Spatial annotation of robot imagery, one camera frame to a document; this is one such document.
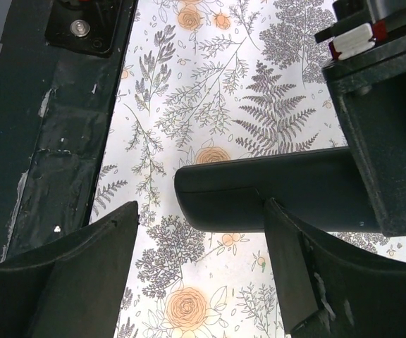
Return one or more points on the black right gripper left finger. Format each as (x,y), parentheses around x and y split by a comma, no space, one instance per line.
(71,287)

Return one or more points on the floral table mat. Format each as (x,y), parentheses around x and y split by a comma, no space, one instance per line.
(203,82)

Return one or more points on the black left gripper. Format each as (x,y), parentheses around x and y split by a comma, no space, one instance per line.
(366,78)

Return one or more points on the black tv remote control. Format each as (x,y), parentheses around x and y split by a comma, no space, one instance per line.
(322,187)

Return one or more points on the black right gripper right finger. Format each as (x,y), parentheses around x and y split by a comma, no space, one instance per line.
(329,288)

